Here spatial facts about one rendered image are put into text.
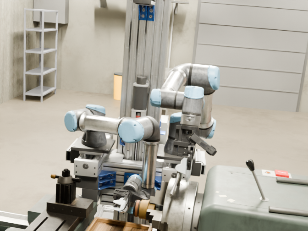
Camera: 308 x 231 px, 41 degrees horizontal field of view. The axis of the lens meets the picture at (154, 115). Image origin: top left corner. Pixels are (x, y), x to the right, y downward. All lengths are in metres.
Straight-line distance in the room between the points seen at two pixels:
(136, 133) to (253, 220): 0.71
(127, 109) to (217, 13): 7.07
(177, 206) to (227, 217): 0.23
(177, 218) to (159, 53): 1.10
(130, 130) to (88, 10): 7.84
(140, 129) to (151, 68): 0.58
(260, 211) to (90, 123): 1.03
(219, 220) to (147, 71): 1.15
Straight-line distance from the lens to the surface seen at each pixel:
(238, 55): 9.54
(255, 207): 1.66
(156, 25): 2.47
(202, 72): 2.02
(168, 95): 1.68
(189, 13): 9.48
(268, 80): 9.72
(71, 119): 2.30
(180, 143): 1.57
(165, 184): 1.91
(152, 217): 1.82
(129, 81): 2.51
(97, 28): 9.70
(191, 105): 1.56
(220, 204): 1.64
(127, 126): 2.02
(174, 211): 1.74
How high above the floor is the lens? 1.95
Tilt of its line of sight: 14 degrees down
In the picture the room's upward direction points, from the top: 5 degrees clockwise
